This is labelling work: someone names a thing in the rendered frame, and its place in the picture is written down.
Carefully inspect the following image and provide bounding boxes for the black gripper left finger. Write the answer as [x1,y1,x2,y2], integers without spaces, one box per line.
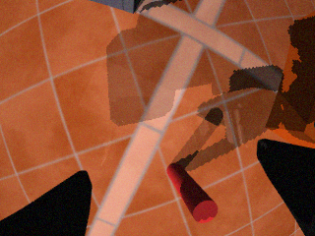
[0,170,93,236]

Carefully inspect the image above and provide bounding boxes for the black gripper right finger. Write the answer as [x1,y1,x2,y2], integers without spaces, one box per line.
[256,138,315,236]

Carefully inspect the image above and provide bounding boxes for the dark red peg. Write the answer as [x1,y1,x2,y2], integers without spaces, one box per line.
[166,164,218,223]

